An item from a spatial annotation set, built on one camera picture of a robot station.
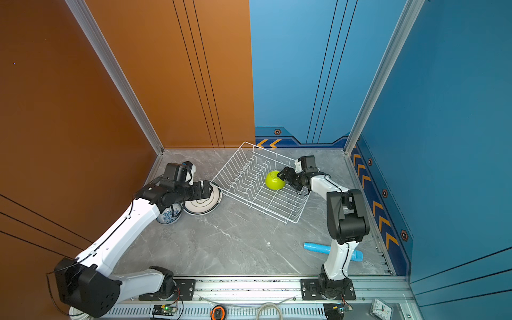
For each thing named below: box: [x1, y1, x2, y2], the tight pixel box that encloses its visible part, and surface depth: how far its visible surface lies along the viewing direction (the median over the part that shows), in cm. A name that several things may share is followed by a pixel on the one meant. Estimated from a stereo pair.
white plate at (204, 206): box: [182, 181, 223, 216], surface depth 94 cm
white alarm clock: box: [369, 297, 394, 320], surface depth 69 cm
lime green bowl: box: [264, 170, 286, 191], surface depth 101 cm
